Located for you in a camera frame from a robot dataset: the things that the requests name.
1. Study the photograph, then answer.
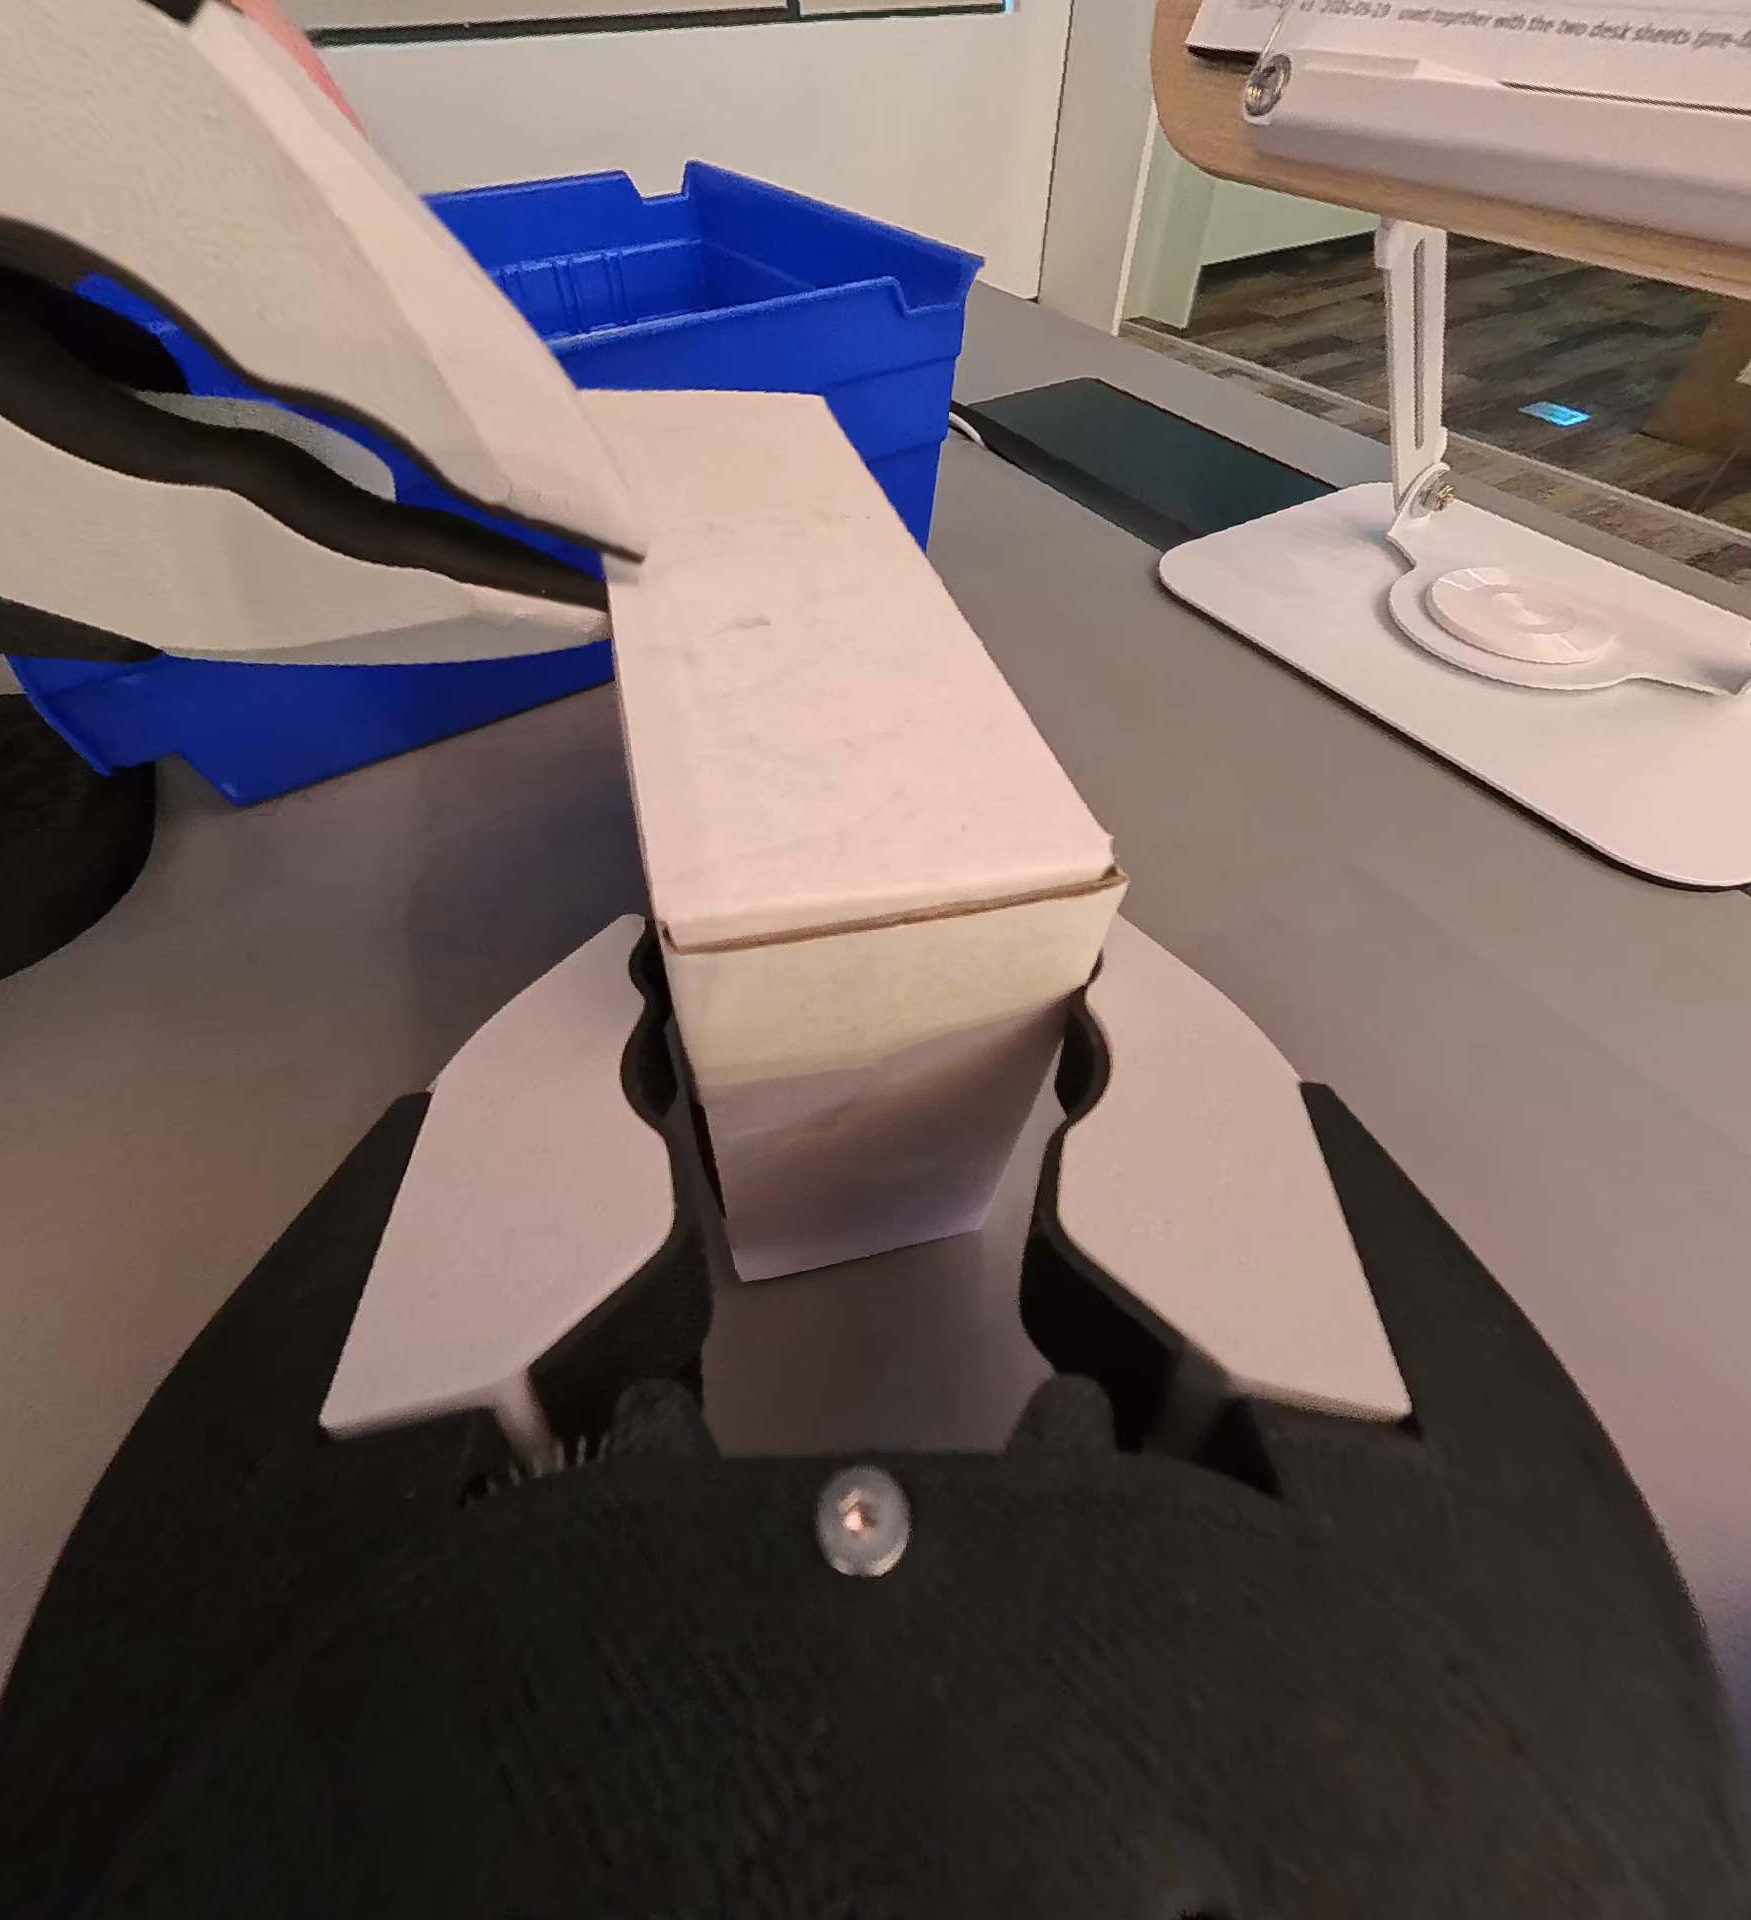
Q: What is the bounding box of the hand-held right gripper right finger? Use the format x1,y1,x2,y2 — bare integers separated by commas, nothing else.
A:
1026,921,1416,1448

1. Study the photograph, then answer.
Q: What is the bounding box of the instruction sheet on stand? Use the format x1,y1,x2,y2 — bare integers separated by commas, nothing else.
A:
1148,0,1751,325

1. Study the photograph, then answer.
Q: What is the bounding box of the white cardboard box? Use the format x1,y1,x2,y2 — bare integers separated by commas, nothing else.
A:
575,393,1131,1285

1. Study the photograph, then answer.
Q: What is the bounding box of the black mesh office chair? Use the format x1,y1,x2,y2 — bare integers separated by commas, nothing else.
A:
0,689,159,1016

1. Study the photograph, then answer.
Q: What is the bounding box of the dark rectangular table panel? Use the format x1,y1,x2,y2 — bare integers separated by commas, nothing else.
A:
961,376,1345,554

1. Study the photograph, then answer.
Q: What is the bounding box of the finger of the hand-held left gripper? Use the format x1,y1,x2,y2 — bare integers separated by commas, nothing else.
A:
0,247,618,662
0,0,644,564

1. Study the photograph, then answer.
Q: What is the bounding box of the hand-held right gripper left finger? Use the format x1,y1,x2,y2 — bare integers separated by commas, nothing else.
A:
316,915,705,1443

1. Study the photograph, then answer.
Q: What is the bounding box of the blue plastic bin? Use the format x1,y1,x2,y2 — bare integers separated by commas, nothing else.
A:
5,158,986,807

